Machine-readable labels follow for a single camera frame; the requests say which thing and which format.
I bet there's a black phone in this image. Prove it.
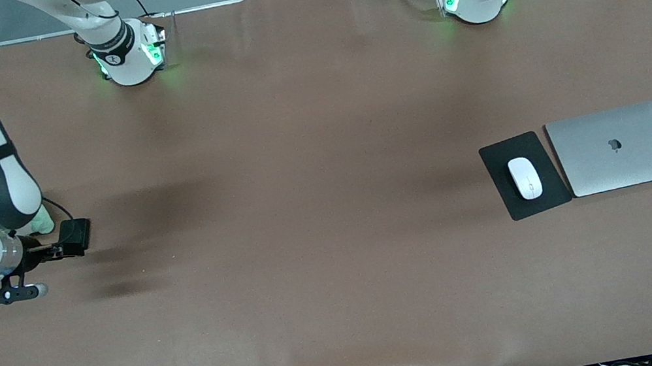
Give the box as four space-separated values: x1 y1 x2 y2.
56 216 96 259

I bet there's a white computer mouse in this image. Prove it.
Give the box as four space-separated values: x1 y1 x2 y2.
506 154 545 204

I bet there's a black mouse pad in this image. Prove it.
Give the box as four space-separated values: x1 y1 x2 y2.
476 126 575 225

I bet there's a green dinosaur plush toy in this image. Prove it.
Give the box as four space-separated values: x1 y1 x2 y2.
29 203 57 237

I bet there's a silver closed laptop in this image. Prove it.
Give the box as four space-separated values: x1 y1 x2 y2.
542 100 652 201

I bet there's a brown table cloth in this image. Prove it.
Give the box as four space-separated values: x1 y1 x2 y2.
0 0 652 366

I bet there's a black right base cable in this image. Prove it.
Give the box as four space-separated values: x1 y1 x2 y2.
120 0 170 44

